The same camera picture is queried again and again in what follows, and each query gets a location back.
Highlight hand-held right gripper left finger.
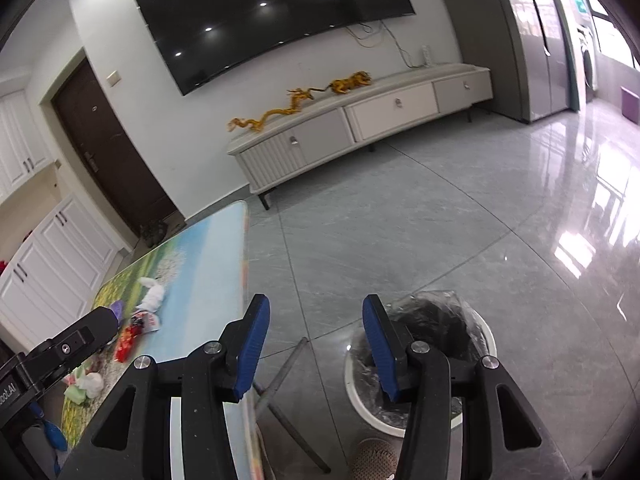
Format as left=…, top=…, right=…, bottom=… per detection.
left=57, top=294, right=271, bottom=480

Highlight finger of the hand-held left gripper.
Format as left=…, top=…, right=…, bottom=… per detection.
left=27, top=306, right=121, bottom=397

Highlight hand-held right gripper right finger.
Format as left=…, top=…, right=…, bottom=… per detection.
left=362, top=294, right=571, bottom=480

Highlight clear plastic wrapper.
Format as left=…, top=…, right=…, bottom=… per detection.
left=82, top=371, right=105, bottom=399

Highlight green wrapper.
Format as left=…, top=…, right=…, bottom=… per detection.
left=64, top=370, right=89, bottom=404

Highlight red snack packet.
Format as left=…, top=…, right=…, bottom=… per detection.
left=114, top=325, right=139, bottom=364

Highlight white bin with black bag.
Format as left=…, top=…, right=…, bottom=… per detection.
left=344, top=289, right=498, bottom=436

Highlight red white snack wrapper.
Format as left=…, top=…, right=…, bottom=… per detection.
left=131, top=310, right=161, bottom=334

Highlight white tissue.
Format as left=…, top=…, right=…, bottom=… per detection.
left=136, top=276, right=167, bottom=313

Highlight blue plastic item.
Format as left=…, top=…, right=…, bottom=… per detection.
left=32, top=405, right=69, bottom=454

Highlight white built-in cabinet unit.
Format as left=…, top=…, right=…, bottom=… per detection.
left=0, top=77, right=133, bottom=346

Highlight landscape print table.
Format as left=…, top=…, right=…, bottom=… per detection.
left=37, top=200, right=332, bottom=480

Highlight brown knit slipper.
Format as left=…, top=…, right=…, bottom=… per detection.
left=347, top=437, right=401, bottom=480

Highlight pair of dark shoes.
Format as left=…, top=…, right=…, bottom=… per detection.
left=139, top=217, right=171, bottom=248

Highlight dark brown door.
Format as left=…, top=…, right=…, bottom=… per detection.
left=51, top=57, right=181, bottom=238

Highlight white television cabinet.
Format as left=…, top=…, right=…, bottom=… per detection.
left=226, top=62, right=493, bottom=211

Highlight golden dragon figurine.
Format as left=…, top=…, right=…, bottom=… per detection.
left=229, top=87, right=321, bottom=135

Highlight golden tiger figurine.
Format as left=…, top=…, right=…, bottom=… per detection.
left=327, top=71, right=375, bottom=95

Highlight grey refrigerator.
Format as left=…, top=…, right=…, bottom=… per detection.
left=492, top=0, right=581, bottom=123

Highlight purple stool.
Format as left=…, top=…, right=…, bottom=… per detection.
left=619, top=86, right=640, bottom=126

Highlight white washing machine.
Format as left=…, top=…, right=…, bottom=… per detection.
left=575, top=22, right=601, bottom=103

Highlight television cables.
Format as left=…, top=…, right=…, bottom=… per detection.
left=345, top=19, right=426, bottom=68

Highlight black wall television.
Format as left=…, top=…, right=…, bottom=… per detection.
left=133, top=0, right=417, bottom=97

